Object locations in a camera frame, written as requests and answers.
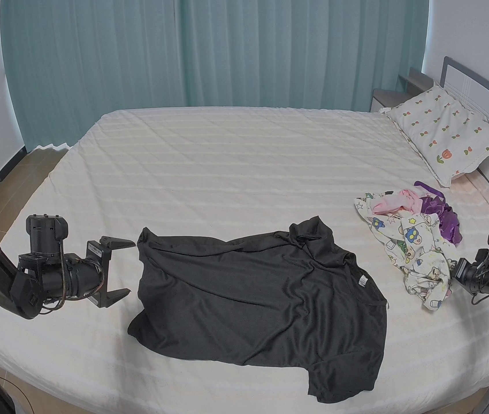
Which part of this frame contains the grey bedside table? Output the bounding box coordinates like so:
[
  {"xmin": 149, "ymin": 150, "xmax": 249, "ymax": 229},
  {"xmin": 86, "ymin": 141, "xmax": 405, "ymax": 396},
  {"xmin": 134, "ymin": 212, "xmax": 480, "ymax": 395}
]
[{"xmin": 372, "ymin": 67, "xmax": 437, "ymax": 114}]

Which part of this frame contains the bed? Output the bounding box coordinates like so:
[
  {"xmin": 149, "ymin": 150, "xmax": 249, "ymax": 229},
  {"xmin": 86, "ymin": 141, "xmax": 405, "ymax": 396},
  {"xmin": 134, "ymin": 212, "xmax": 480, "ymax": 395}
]
[{"xmin": 0, "ymin": 56, "xmax": 489, "ymax": 411}]

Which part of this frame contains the pink garment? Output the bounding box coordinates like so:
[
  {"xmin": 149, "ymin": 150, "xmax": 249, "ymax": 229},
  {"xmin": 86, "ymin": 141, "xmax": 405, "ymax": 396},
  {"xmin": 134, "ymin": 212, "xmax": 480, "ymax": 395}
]
[{"xmin": 372, "ymin": 188, "xmax": 422, "ymax": 215}]

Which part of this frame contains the blue-green curtain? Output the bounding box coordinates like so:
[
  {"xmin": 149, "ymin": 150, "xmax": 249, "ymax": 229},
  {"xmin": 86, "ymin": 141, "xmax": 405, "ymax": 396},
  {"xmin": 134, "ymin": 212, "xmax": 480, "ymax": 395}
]
[
  {"xmin": 177, "ymin": 0, "xmax": 430, "ymax": 113},
  {"xmin": 1, "ymin": 0, "xmax": 185, "ymax": 153}
]

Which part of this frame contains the black T-shirt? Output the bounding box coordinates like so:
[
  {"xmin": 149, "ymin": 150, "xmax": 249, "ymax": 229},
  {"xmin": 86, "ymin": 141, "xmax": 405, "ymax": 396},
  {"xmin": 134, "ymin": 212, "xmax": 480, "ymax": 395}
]
[{"xmin": 127, "ymin": 215, "xmax": 390, "ymax": 404}]

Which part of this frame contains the white printed pillow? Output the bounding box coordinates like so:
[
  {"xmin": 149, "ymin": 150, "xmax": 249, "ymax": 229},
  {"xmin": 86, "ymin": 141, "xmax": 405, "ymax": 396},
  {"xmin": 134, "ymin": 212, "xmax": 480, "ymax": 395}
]
[{"xmin": 385, "ymin": 82, "xmax": 489, "ymax": 188}]

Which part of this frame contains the purple garment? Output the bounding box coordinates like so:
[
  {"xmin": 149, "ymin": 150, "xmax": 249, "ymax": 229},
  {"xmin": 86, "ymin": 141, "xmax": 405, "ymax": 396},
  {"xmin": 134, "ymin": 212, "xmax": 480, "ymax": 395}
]
[{"xmin": 413, "ymin": 181, "xmax": 463, "ymax": 246}]

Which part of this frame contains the black cable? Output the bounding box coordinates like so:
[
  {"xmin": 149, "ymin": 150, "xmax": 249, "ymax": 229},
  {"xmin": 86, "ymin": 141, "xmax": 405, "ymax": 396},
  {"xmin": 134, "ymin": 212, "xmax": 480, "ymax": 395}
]
[{"xmin": 0, "ymin": 375, "xmax": 30, "ymax": 414}]

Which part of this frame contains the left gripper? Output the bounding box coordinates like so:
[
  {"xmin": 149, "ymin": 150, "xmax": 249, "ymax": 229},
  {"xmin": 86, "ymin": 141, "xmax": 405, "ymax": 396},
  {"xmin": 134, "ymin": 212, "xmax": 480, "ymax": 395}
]
[{"xmin": 60, "ymin": 236, "xmax": 137, "ymax": 309}]

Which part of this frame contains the white printed pyjama top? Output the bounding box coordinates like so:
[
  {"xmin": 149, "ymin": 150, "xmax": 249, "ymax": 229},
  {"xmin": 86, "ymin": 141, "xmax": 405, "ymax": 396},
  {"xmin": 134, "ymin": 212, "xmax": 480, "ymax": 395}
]
[{"xmin": 354, "ymin": 191, "xmax": 461, "ymax": 314}]

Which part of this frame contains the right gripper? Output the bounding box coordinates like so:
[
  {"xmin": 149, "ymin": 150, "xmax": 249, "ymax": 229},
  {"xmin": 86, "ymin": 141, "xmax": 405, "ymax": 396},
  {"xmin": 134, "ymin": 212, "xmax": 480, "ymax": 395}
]
[{"xmin": 450, "ymin": 257, "xmax": 488, "ymax": 295}]

